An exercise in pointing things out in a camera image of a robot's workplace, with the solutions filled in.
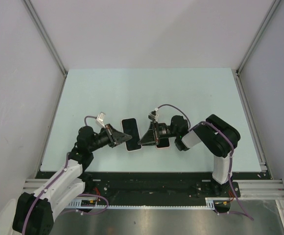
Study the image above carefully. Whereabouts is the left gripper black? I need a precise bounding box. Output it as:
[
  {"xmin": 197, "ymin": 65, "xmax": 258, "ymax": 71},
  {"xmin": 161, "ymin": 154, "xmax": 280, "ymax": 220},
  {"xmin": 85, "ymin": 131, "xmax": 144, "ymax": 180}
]
[{"xmin": 88, "ymin": 123, "xmax": 131, "ymax": 152}]

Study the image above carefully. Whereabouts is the right aluminium side rail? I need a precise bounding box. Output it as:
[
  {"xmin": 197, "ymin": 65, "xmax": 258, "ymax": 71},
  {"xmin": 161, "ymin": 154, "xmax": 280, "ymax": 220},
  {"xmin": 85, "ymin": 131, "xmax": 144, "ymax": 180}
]
[{"xmin": 232, "ymin": 70, "xmax": 269, "ymax": 172}]

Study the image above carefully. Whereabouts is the left aluminium corner post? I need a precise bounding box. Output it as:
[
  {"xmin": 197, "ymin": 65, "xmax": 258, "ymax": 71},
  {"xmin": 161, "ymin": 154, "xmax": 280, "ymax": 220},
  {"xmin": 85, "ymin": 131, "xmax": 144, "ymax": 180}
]
[{"xmin": 22, "ymin": 0, "xmax": 68, "ymax": 78}]

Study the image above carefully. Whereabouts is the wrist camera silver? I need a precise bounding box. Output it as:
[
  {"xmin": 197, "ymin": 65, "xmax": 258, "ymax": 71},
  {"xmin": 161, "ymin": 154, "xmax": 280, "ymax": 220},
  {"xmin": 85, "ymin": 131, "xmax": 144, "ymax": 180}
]
[
  {"xmin": 96, "ymin": 112, "xmax": 106, "ymax": 128},
  {"xmin": 148, "ymin": 108, "xmax": 159, "ymax": 122}
]

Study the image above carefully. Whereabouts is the beige phone case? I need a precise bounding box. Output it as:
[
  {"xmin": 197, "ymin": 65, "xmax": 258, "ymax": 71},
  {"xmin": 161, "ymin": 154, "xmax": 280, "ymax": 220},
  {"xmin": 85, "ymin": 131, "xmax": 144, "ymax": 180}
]
[{"xmin": 120, "ymin": 117, "xmax": 143, "ymax": 153}]

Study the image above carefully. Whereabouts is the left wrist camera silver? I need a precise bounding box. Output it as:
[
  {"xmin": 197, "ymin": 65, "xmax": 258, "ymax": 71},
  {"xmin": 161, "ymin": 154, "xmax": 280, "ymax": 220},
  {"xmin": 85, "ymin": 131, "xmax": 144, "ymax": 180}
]
[{"xmin": 96, "ymin": 112, "xmax": 106, "ymax": 128}]

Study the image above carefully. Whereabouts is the aluminium frame front rail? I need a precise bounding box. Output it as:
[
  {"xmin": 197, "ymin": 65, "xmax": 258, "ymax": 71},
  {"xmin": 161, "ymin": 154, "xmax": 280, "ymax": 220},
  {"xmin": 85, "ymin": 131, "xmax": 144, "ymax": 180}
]
[{"xmin": 23, "ymin": 179, "xmax": 284, "ymax": 200}]

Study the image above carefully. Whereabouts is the slotted cable duct rail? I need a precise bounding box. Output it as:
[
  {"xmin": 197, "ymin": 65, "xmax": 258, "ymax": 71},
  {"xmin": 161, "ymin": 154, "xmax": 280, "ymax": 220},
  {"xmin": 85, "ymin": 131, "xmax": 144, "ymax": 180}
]
[{"xmin": 66, "ymin": 197, "xmax": 235, "ymax": 210}]

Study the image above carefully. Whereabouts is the right aluminium corner post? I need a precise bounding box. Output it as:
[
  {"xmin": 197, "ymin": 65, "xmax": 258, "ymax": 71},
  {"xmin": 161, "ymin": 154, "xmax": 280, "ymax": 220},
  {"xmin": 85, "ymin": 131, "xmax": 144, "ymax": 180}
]
[{"xmin": 236, "ymin": 0, "xmax": 283, "ymax": 76}]

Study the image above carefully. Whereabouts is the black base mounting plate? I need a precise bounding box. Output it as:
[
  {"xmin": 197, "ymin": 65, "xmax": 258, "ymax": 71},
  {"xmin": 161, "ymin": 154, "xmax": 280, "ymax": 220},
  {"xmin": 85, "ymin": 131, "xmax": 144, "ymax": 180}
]
[{"xmin": 35, "ymin": 171, "xmax": 271, "ymax": 206}]

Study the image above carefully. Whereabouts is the pink phone case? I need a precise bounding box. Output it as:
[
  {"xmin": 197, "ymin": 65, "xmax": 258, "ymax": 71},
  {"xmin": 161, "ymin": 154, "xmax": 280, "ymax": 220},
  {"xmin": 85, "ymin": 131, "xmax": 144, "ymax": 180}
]
[{"xmin": 155, "ymin": 139, "xmax": 171, "ymax": 150}]

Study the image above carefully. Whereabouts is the aluminium corner post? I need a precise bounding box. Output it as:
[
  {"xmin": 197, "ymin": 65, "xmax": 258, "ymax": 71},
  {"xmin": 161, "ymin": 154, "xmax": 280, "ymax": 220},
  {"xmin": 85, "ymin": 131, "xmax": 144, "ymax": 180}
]
[
  {"xmin": 22, "ymin": 0, "xmax": 68, "ymax": 78},
  {"xmin": 236, "ymin": 0, "xmax": 283, "ymax": 76}
]

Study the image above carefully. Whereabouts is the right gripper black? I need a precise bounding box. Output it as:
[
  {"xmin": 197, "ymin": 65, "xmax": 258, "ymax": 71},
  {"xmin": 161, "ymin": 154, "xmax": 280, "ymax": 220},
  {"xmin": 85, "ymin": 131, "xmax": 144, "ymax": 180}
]
[{"xmin": 138, "ymin": 121, "xmax": 178, "ymax": 146}]

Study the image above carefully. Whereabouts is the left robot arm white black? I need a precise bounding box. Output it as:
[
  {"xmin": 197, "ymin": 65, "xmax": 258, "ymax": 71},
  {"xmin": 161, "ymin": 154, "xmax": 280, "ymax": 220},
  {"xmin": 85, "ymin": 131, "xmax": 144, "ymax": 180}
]
[{"xmin": 12, "ymin": 124, "xmax": 132, "ymax": 235}]

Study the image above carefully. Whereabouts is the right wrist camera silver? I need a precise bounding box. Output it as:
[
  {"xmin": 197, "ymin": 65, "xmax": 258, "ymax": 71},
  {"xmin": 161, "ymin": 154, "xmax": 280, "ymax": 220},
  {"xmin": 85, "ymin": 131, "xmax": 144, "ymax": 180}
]
[{"xmin": 148, "ymin": 108, "xmax": 159, "ymax": 122}]

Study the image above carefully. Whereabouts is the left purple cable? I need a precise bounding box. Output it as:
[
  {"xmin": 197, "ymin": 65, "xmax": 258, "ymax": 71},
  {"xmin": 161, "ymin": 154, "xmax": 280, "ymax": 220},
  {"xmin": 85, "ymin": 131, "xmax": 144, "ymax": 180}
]
[{"xmin": 22, "ymin": 115, "xmax": 110, "ymax": 233}]

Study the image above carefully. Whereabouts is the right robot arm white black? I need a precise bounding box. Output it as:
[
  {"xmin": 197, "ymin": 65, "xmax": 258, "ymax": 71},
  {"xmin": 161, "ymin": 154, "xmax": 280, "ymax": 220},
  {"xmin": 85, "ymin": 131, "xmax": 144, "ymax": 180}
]
[{"xmin": 138, "ymin": 114, "xmax": 240, "ymax": 196}]

